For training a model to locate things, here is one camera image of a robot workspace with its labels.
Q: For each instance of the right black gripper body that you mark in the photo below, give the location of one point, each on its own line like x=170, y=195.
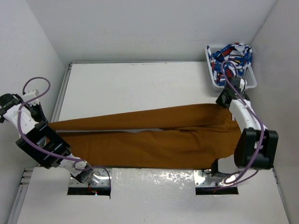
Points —
x=220, y=99

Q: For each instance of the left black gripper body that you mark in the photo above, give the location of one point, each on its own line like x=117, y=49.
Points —
x=36, y=111

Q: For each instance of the brown trousers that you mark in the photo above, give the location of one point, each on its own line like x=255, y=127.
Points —
x=182, y=137

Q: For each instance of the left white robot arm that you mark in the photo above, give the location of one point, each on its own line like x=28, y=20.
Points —
x=44, y=145

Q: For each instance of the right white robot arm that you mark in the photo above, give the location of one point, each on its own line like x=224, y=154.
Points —
x=256, y=147

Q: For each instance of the white plastic basket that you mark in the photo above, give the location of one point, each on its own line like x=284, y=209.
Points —
x=248, y=76

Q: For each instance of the blue white patterned cloth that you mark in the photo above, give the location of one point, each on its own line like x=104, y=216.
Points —
x=232, y=60

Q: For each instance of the white front cover board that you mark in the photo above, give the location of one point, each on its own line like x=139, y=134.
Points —
x=150, y=196

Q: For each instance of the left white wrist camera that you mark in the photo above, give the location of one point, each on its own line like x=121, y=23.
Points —
x=30, y=95

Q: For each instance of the aluminium table frame rail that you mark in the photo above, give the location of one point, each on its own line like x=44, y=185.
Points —
x=55, y=99

